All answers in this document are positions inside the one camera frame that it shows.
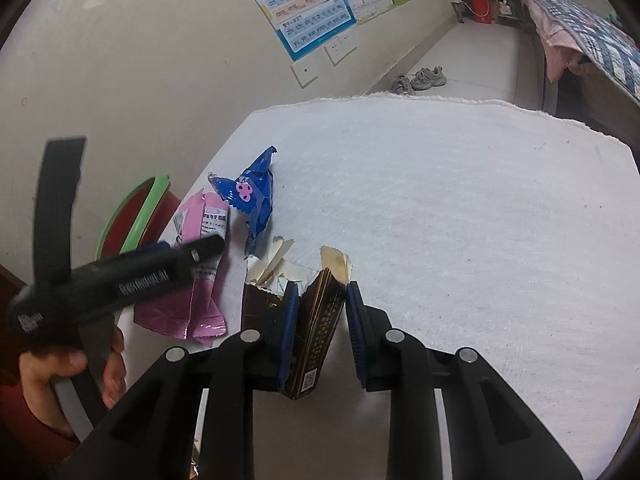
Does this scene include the bed with plaid quilt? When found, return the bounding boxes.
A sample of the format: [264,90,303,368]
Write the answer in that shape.
[524,0,639,150]

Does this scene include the grey shoe far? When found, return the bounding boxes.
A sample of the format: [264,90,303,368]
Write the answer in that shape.
[410,66,447,91]

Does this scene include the pink snack wrapper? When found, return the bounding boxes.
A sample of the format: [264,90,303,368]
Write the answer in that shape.
[131,187,231,347]

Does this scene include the dark blue pig wrapper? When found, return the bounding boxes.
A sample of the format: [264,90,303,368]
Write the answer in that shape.
[207,146,277,256]

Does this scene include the red bin with green rim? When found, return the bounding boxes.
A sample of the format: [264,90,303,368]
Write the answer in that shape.
[96,174,180,260]

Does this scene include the person's left hand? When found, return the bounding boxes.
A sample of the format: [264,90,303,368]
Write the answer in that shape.
[18,326,127,438]

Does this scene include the red bucket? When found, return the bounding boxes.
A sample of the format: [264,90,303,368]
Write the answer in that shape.
[469,0,492,24]

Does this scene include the grey shoe near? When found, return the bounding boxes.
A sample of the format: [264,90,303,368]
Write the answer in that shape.
[390,75,414,96]

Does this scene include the grey shoe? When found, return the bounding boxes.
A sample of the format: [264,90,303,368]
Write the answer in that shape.
[410,66,447,91]
[390,75,414,96]

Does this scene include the white wall socket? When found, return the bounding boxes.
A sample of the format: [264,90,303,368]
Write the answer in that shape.
[291,60,319,89]

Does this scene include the silver brown snack wrapper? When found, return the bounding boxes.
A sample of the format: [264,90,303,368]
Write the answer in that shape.
[241,236,352,400]

